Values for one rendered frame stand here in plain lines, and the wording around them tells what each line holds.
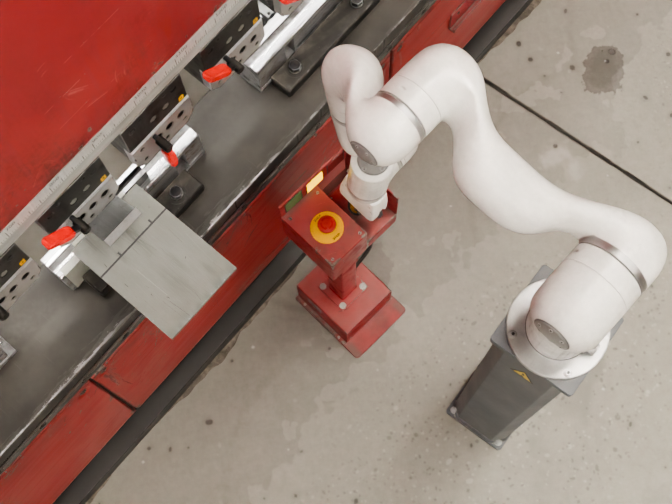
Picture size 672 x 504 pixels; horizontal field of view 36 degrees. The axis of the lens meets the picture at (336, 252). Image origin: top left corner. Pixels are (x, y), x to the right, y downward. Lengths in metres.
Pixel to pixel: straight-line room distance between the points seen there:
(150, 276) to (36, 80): 0.59
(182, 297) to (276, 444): 1.02
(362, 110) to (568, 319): 0.43
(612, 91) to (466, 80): 1.73
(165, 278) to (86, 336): 0.23
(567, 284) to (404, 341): 1.44
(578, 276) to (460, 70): 0.35
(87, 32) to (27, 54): 0.11
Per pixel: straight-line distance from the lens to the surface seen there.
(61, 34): 1.51
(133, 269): 2.02
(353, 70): 1.64
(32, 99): 1.56
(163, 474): 2.96
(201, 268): 1.99
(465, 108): 1.59
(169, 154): 1.93
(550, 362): 1.95
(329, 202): 2.25
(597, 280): 1.57
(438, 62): 1.60
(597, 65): 3.32
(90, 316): 2.14
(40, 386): 2.14
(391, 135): 1.55
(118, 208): 2.04
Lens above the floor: 2.90
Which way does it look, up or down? 74 degrees down
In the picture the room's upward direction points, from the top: 4 degrees counter-clockwise
